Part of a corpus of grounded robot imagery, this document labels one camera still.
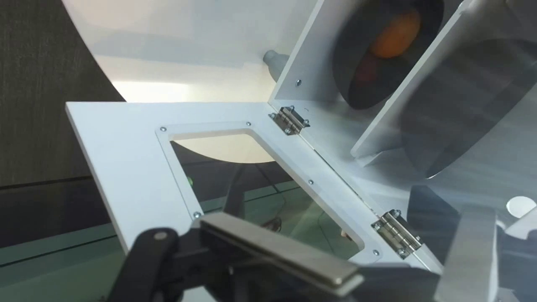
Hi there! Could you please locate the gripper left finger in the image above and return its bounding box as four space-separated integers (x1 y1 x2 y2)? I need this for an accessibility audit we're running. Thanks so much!
106 210 366 302

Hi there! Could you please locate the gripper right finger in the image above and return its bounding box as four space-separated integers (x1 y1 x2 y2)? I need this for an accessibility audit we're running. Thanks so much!
406 183 500 302

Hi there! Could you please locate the silver door hinge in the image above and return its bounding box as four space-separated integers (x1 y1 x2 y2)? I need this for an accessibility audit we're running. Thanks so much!
269 105 312 138
371 209 423 261

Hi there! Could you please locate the black bowl holding fruit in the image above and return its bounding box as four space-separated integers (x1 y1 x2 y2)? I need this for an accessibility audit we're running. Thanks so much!
332 0 447 111

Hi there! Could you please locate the white oven door with window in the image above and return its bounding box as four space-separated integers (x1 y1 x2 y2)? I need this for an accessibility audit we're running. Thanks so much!
64 99 445 277

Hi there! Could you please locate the red toy fruit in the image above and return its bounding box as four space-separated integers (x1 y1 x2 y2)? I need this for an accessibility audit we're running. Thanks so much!
351 53 383 88

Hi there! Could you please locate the orange toy fruit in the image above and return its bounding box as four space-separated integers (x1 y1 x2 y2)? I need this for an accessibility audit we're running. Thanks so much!
369 7 423 61

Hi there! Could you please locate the white toy kitchen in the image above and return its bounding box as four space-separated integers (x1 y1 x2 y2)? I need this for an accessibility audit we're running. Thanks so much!
260 0 537 250

